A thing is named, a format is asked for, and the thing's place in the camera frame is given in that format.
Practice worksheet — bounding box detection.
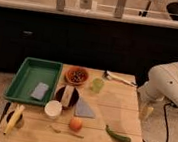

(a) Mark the small black bowl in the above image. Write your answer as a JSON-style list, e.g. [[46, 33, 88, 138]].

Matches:
[[6, 111, 24, 128]]

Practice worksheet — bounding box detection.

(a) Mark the green plastic tray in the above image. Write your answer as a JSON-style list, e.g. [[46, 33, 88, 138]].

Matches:
[[4, 57, 63, 106]]

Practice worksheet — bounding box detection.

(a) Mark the blue sponge in tray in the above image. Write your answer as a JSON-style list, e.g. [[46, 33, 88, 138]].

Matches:
[[31, 82, 49, 100]]

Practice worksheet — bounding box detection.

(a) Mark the orange bowl with beans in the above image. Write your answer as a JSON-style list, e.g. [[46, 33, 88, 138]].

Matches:
[[64, 66, 89, 86]]

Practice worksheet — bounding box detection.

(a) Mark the dark brown bowl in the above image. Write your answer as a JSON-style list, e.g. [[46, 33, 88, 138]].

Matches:
[[55, 85, 79, 109]]

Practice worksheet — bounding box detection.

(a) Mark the wooden spoon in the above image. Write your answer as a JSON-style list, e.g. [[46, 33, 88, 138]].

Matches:
[[49, 125, 84, 139]]

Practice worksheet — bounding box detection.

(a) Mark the beige block in bowl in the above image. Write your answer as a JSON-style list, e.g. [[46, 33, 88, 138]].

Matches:
[[61, 85, 75, 107]]

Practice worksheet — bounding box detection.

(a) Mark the blue triangular cloth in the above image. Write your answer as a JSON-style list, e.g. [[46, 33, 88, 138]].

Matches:
[[75, 98, 96, 119]]

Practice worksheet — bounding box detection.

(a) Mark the black cable right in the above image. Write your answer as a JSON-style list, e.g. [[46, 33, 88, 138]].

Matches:
[[141, 99, 178, 142]]

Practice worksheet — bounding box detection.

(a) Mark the white cup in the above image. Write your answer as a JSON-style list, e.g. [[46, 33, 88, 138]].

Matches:
[[44, 100, 63, 119]]

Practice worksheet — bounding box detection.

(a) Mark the green plastic cup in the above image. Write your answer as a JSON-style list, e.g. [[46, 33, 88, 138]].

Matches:
[[92, 78, 105, 93]]

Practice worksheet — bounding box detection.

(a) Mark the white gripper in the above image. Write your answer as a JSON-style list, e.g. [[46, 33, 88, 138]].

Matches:
[[137, 83, 163, 120]]

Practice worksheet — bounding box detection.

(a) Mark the orange fruit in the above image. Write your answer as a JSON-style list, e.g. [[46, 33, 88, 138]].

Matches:
[[69, 117, 83, 132]]

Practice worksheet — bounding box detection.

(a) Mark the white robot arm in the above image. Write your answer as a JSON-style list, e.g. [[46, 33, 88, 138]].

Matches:
[[137, 62, 178, 120]]

